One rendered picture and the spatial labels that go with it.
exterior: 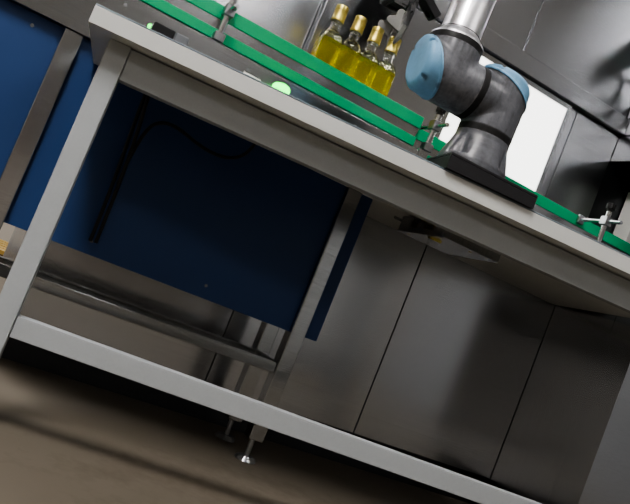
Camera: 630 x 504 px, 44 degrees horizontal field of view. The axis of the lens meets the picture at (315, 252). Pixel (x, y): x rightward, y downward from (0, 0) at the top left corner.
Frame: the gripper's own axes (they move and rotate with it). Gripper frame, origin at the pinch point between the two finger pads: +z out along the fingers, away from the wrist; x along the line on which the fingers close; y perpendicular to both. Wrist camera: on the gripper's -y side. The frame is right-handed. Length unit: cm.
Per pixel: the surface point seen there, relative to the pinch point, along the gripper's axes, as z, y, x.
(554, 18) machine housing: -40, -54, -20
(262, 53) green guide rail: 24.2, 34.5, 16.9
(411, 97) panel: 7.1, -15.6, -13.3
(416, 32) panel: -10.5, -9.4, -12.7
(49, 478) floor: 115, 48, 68
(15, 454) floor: 115, 54, 61
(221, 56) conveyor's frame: 30, 43, 20
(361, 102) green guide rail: 23.1, 6.7, 14.3
